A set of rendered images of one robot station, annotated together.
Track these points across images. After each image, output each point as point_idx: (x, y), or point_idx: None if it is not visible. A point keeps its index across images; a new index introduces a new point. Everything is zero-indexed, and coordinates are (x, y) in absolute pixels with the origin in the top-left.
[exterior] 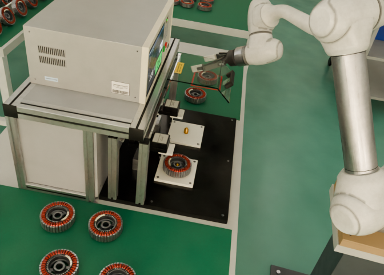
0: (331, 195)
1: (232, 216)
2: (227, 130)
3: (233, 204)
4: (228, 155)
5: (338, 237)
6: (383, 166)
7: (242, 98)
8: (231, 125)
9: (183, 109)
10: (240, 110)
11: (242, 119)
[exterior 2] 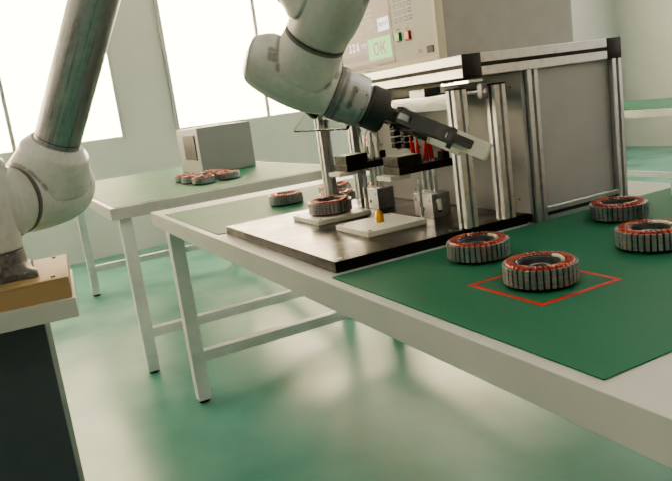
0: (76, 298)
1: (226, 237)
2: (325, 250)
3: (232, 240)
4: (284, 240)
5: (70, 271)
6: (5, 173)
7: (389, 302)
8: (329, 254)
9: (446, 233)
10: (357, 285)
11: (330, 280)
